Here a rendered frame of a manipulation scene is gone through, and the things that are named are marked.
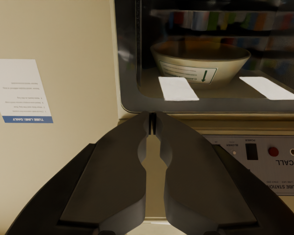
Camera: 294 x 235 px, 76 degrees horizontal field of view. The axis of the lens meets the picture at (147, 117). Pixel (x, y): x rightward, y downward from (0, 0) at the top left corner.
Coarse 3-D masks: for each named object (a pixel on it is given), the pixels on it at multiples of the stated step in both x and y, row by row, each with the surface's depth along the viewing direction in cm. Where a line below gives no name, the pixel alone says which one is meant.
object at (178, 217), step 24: (168, 120) 11; (168, 144) 9; (192, 144) 9; (168, 168) 8; (192, 168) 8; (216, 168) 8; (168, 192) 7; (192, 192) 7; (216, 192) 7; (168, 216) 7; (192, 216) 6; (216, 216) 6; (240, 216) 6
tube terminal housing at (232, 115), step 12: (120, 108) 30; (180, 120) 31; (192, 120) 31; (204, 120) 31; (216, 120) 31; (228, 120) 31; (240, 120) 31; (252, 120) 31; (264, 120) 31; (276, 120) 31; (288, 120) 31
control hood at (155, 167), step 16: (192, 128) 29; (208, 128) 29; (224, 128) 29; (240, 128) 29; (256, 128) 29; (272, 128) 29; (288, 128) 29; (160, 144) 28; (144, 160) 28; (160, 160) 28; (160, 176) 27; (160, 192) 27; (160, 208) 26
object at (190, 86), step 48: (144, 0) 21; (192, 0) 21; (240, 0) 21; (288, 0) 21; (144, 48) 24; (192, 48) 24; (240, 48) 24; (288, 48) 24; (144, 96) 27; (192, 96) 27; (240, 96) 27; (288, 96) 28
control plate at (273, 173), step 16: (224, 144) 28; (240, 144) 28; (256, 144) 28; (272, 144) 28; (288, 144) 28; (240, 160) 28; (256, 160) 28; (272, 160) 28; (288, 160) 28; (256, 176) 27; (272, 176) 27; (288, 176) 27; (288, 192) 27
